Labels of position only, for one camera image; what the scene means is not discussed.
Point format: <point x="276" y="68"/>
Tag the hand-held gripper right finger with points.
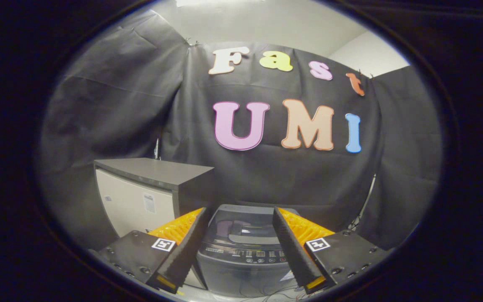
<point x="294" y="247"/>

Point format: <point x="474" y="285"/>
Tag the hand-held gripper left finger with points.
<point x="187" y="247"/>

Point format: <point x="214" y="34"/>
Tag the black backdrop cloth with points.
<point x="266" y="176"/>

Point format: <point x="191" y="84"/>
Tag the grey washing machine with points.
<point x="241" y="268"/>

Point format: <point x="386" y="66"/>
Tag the dark cabinet with beige door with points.
<point x="141" y="197"/>

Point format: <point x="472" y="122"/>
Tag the backdrop stand pole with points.
<point x="367" y="197"/>

